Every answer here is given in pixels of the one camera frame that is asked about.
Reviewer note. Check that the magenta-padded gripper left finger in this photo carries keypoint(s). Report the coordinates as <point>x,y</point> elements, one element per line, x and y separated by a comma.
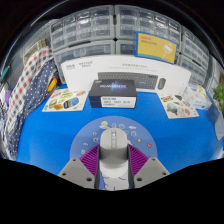
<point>76,173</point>

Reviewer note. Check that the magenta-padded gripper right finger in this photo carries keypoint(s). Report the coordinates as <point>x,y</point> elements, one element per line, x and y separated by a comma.
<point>151,171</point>

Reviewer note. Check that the grey computer mouse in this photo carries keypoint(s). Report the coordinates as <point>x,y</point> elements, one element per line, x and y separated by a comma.
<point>113,150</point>

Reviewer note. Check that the round blue cartoon mouse pad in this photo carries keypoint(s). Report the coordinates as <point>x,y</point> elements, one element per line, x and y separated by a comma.
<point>86,133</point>

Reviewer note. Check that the colourful sticker sheet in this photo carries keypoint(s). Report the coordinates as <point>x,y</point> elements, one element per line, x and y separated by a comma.
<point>65,100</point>
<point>178,106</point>

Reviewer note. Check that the clear plastic packet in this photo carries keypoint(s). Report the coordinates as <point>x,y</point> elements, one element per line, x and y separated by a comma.
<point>196,96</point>

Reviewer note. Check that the small black box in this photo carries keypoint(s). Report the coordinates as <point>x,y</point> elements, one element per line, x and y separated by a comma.
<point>112,91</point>

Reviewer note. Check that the yellow tool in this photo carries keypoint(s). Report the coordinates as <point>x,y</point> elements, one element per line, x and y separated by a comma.
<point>51,85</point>

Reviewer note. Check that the green potted plant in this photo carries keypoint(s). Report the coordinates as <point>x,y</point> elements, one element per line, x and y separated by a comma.
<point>219,96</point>

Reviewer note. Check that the long white keyboard box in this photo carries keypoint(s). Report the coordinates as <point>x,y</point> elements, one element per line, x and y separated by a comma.
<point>83,71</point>

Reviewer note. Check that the red blue plaid cloth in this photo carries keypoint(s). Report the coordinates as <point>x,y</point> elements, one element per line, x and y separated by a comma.
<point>25,83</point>

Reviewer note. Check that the yellow and blue box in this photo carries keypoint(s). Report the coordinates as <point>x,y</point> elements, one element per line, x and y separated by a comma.
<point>155,46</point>

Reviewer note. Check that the white woven basket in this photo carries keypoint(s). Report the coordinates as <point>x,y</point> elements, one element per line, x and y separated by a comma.
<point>33,50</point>

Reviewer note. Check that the teal wall holder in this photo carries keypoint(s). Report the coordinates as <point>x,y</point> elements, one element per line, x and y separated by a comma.
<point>4,72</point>

